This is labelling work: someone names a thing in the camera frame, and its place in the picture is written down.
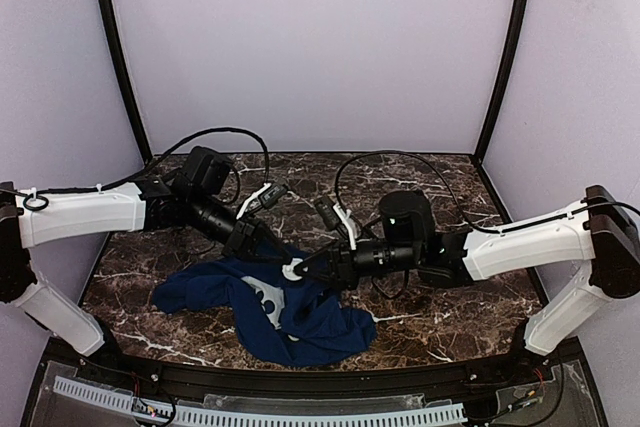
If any navy blue t-shirt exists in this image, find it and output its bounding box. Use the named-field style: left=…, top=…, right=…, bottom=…
left=152, top=257, right=377, bottom=367

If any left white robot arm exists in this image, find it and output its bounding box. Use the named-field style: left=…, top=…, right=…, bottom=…
left=1, top=168, right=297, bottom=357

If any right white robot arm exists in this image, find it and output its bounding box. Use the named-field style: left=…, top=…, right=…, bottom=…
left=282, top=185, right=639, bottom=358

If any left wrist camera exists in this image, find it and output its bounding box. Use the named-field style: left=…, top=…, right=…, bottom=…
left=236, top=183, right=289, bottom=220

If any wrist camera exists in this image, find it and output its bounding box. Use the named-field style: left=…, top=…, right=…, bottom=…
left=314, top=196, right=358, bottom=251
left=236, top=183, right=289, bottom=220

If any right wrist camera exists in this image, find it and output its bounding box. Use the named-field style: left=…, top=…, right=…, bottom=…
left=314, top=196, right=358, bottom=251

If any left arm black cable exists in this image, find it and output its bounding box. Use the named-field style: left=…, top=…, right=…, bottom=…
left=39, top=127, right=271, bottom=198

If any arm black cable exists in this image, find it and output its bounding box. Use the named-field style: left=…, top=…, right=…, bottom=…
left=39, top=127, right=271, bottom=198
left=333, top=149, right=504, bottom=236

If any black front rail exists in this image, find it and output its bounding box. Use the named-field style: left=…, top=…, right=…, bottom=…
left=74, top=346, right=556, bottom=401

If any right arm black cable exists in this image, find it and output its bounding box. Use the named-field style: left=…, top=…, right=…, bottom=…
left=333, top=149, right=504, bottom=236

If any white slotted cable duct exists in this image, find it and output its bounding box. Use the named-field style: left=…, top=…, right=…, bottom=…
left=51, top=376, right=468, bottom=426

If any left black frame post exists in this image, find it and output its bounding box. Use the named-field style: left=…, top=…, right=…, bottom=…
left=98, top=0, right=153, bottom=164

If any black frame post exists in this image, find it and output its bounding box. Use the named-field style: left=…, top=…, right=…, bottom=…
left=473, top=0, right=528, bottom=164
left=98, top=0, right=153, bottom=164

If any right black frame post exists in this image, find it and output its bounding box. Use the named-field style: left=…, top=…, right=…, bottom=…
left=473, top=0, right=528, bottom=164

